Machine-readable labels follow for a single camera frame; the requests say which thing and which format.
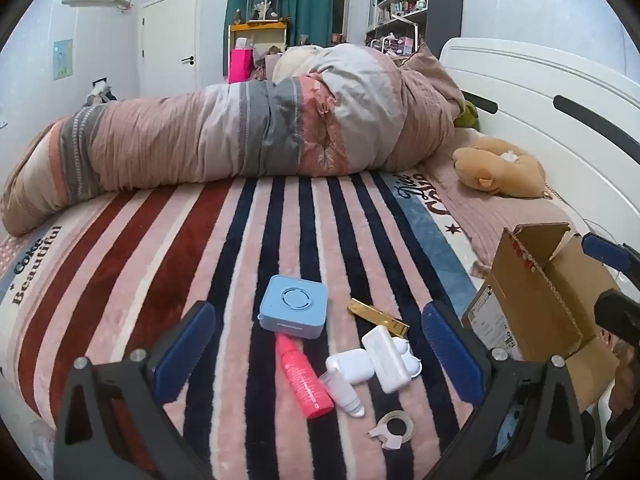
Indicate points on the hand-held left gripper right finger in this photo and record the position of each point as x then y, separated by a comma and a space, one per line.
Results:
451, 355

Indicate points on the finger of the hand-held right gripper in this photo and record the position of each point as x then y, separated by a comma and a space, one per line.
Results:
607, 254

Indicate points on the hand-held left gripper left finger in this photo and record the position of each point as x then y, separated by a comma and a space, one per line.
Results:
184, 352

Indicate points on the brown cardboard box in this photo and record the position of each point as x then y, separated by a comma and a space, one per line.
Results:
542, 305

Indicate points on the white open case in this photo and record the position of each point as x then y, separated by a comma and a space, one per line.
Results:
387, 360

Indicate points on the gold metal clip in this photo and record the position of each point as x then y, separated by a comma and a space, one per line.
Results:
377, 316

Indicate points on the striped plush blanket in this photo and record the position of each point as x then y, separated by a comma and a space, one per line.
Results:
175, 260

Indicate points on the clear tape roll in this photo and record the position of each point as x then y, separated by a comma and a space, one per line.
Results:
397, 432

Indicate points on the white closed earbud case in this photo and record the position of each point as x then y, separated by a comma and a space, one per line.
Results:
350, 366

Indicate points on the small clear plastic bottle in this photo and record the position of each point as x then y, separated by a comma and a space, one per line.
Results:
345, 392

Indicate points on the light blue square speaker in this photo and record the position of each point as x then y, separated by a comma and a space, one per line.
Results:
295, 305

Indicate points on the pink spray bottle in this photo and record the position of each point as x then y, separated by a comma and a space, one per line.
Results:
302, 377

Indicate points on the pink pillow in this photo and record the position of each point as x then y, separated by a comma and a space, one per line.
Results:
480, 215

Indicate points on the tan plush toy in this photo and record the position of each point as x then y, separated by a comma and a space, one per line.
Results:
500, 167

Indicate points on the white bed headboard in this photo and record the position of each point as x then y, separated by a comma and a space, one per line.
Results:
530, 90

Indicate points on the green plush toy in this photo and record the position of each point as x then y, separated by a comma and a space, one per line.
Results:
469, 116

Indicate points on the pink and grey quilt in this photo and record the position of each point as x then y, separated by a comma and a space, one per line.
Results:
225, 130

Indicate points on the pink gift bag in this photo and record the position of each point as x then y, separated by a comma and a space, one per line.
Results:
241, 66

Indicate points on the white door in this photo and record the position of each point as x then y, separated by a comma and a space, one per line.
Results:
167, 45

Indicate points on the yellow shelf unit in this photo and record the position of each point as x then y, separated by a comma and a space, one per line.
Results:
260, 26

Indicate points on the glass display case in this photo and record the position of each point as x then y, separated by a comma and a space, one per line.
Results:
262, 5

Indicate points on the blue wall poster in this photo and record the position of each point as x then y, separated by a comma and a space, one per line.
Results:
63, 59

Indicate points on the cluttered wall shelf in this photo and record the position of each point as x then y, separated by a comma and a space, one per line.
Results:
400, 5

